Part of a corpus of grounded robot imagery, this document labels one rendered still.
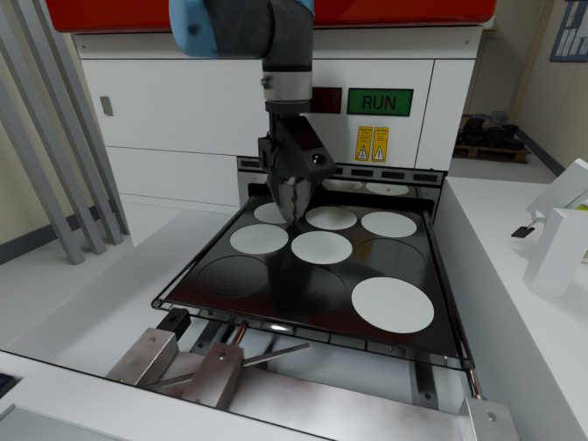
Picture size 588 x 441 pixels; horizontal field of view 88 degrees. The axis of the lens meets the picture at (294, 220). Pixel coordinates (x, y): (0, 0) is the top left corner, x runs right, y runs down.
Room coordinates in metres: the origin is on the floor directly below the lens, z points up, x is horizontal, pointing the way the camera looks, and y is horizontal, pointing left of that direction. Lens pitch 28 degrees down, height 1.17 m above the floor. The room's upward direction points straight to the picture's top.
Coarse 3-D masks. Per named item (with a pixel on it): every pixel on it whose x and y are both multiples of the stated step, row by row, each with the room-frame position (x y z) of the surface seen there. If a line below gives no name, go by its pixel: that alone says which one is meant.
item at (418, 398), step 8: (416, 368) 0.24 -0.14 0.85; (424, 368) 0.24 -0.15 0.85; (416, 376) 0.23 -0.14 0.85; (424, 376) 0.23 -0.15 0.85; (432, 376) 0.23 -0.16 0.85; (416, 384) 0.22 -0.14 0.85; (424, 384) 0.22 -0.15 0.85; (432, 384) 0.22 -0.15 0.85; (416, 392) 0.21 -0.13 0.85; (424, 392) 0.21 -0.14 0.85; (432, 392) 0.21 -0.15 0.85; (416, 400) 0.20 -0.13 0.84; (424, 400) 0.20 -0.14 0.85; (432, 400) 0.20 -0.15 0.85; (432, 408) 0.19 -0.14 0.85
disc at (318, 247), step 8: (312, 232) 0.47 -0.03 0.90; (320, 232) 0.47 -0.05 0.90; (328, 232) 0.47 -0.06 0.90; (296, 240) 0.45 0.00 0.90; (304, 240) 0.45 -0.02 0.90; (312, 240) 0.45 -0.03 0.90; (320, 240) 0.45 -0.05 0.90; (328, 240) 0.45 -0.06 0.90; (336, 240) 0.45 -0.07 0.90; (344, 240) 0.45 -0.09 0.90; (296, 248) 0.42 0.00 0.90; (304, 248) 0.42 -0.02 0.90; (312, 248) 0.42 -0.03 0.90; (320, 248) 0.42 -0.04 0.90; (328, 248) 0.42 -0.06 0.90; (336, 248) 0.42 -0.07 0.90; (344, 248) 0.42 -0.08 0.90; (352, 248) 0.42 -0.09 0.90; (304, 256) 0.40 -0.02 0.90; (312, 256) 0.40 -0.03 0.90; (320, 256) 0.40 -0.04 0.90; (328, 256) 0.40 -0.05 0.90; (336, 256) 0.40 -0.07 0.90; (344, 256) 0.40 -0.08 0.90
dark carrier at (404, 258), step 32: (288, 224) 0.50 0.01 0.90; (416, 224) 0.50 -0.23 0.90; (224, 256) 0.40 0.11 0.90; (256, 256) 0.40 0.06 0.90; (288, 256) 0.40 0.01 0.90; (352, 256) 0.40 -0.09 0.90; (384, 256) 0.40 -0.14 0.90; (416, 256) 0.40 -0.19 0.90; (192, 288) 0.32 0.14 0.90; (224, 288) 0.32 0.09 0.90; (256, 288) 0.32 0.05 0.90; (288, 288) 0.32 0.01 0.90; (320, 288) 0.32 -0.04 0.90; (352, 288) 0.32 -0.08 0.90; (288, 320) 0.26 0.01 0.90; (320, 320) 0.26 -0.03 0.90; (352, 320) 0.26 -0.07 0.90; (448, 320) 0.26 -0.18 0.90; (448, 352) 0.22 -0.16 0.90
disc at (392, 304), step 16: (368, 288) 0.32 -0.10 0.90; (384, 288) 0.32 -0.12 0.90; (400, 288) 0.32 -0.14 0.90; (416, 288) 0.32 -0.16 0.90; (368, 304) 0.29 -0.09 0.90; (384, 304) 0.29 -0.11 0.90; (400, 304) 0.29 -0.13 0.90; (416, 304) 0.29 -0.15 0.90; (368, 320) 0.26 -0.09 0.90; (384, 320) 0.26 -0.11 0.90; (400, 320) 0.26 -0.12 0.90; (416, 320) 0.26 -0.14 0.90
